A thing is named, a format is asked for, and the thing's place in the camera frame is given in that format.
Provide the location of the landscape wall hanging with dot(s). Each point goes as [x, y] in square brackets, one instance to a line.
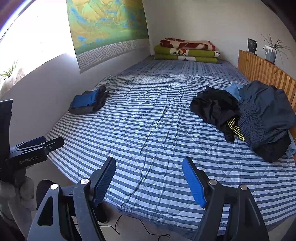
[106, 25]

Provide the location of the person's left hand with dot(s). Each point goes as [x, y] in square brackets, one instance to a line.
[23, 192]

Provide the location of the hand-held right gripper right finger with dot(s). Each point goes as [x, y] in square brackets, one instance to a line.
[194, 183]

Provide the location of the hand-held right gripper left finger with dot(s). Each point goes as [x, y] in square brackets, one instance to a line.
[104, 183]

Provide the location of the black cloth under shorts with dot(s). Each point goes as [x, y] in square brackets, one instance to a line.
[275, 150]

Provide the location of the black garment with yellow stripes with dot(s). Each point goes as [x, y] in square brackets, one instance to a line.
[234, 127]

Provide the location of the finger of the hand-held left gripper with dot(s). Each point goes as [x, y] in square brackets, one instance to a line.
[54, 143]
[34, 141]

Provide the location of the potted plant in pale pot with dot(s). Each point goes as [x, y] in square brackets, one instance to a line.
[270, 54]

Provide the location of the green plant by window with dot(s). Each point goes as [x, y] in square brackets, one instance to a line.
[9, 70]

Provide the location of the blue white striped bed quilt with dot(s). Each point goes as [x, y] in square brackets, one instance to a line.
[150, 115]

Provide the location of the dark grey folded garment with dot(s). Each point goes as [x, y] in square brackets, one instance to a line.
[101, 97]

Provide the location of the wooden slatted bed rail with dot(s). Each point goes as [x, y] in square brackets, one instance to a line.
[261, 69]

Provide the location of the dark ceramic vase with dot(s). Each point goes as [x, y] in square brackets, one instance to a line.
[252, 45]

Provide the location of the red cream folded blanket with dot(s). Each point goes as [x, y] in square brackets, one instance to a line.
[185, 44]

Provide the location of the blue striped underwear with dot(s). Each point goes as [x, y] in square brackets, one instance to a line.
[84, 99]

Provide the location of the navy elastic-waist shorts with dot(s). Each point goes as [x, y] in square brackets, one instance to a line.
[266, 111]

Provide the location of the green folded quilt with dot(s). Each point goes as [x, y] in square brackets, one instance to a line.
[171, 59]
[198, 53]

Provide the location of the light blue garment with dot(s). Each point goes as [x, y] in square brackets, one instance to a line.
[233, 91]

